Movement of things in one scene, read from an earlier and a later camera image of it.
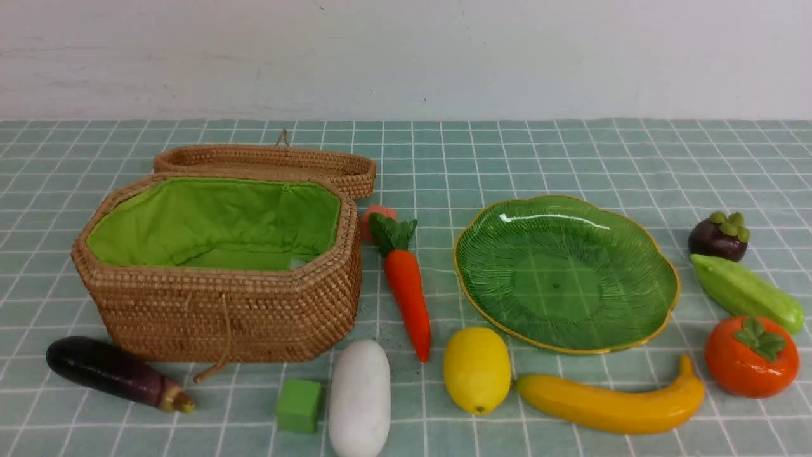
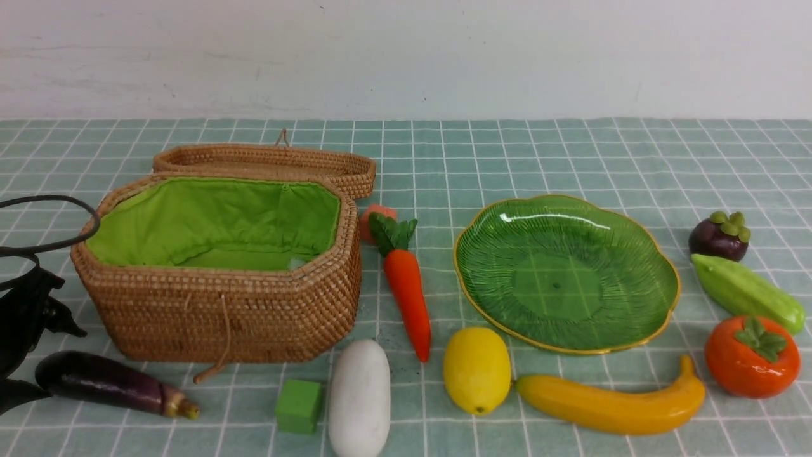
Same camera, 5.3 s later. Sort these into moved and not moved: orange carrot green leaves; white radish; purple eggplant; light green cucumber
Moved: purple eggplant
Not moved: white radish; orange carrot green leaves; light green cucumber
